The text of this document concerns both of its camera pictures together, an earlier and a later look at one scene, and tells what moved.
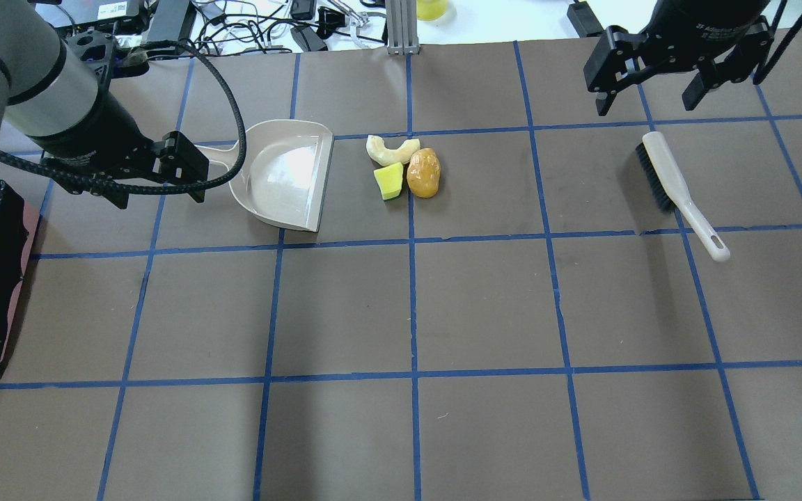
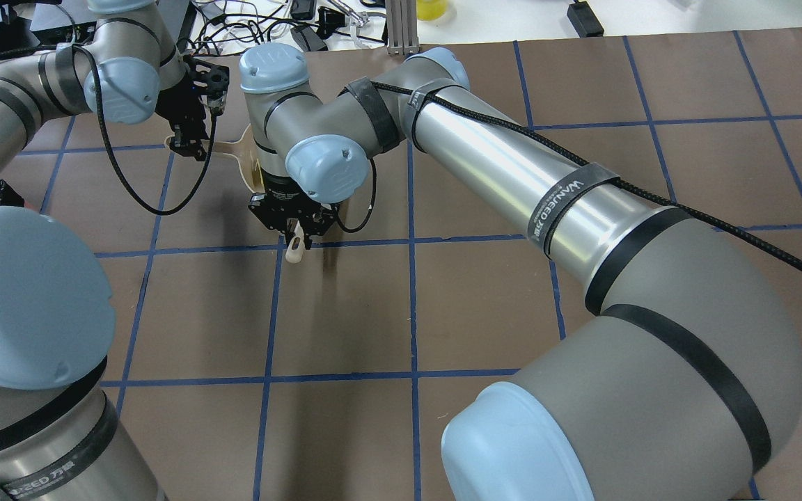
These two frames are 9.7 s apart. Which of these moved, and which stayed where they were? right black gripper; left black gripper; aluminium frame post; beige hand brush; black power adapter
Moved: left black gripper; beige hand brush; right black gripper
Stayed: aluminium frame post; black power adapter
